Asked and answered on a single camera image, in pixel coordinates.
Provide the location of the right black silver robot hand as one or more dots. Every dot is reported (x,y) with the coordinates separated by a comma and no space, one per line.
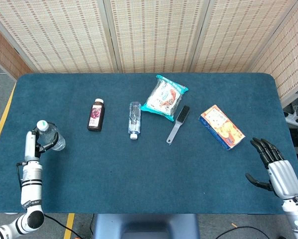
(283,179)

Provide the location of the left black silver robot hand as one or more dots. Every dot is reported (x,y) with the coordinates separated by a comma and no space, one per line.
(31,147)

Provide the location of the clear bottle green-white cap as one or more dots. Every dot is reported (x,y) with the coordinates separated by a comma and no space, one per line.
(60,144)

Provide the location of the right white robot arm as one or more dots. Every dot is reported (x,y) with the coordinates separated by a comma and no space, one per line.
(295,216)

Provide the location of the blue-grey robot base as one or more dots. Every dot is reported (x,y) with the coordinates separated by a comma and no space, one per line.
(143,224)

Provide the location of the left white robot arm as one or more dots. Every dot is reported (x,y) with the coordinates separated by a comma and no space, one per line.
(31,184)

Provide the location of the dark juice bottle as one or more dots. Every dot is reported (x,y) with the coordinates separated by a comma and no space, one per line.
(96,117)

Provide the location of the clear bottle white cap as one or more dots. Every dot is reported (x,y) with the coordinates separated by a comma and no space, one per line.
(134,119)

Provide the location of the orange blue cracker box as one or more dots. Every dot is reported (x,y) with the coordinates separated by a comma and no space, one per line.
(223,127)

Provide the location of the brown bamboo screen panel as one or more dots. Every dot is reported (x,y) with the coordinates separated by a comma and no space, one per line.
(4,54)

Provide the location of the blue felt table mat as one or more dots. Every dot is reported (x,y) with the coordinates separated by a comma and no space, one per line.
(138,174)

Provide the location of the beige bamboo screen panel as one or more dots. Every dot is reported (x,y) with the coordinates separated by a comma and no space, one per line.
(238,37)
(156,37)
(64,37)
(288,62)

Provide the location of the black bristle grey brush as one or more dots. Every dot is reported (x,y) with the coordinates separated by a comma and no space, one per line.
(183,114)

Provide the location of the teal white snack package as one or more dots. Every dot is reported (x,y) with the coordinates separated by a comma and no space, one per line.
(163,97)

